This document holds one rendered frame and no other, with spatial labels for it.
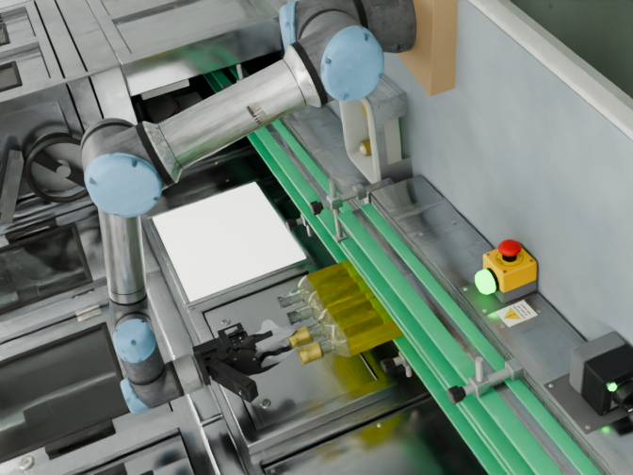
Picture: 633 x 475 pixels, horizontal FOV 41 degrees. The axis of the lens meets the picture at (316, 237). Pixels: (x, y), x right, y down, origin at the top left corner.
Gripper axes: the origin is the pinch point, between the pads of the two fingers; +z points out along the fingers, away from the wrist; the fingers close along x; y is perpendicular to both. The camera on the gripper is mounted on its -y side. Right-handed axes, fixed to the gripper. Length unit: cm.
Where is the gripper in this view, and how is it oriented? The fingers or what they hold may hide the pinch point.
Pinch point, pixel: (293, 340)
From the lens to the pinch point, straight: 174.3
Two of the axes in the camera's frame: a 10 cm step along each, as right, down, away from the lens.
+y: -3.8, -5.3, 7.6
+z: 9.2, -3.4, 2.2
